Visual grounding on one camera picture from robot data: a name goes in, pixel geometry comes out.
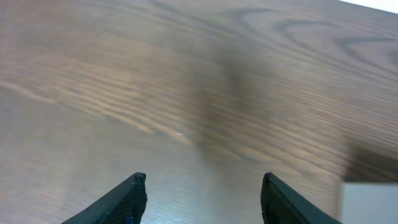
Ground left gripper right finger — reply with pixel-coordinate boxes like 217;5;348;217
261;172;341;224

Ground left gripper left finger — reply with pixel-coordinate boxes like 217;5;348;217
62;172;147;224

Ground white cardboard box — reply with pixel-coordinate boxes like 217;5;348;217
339;182;397;224

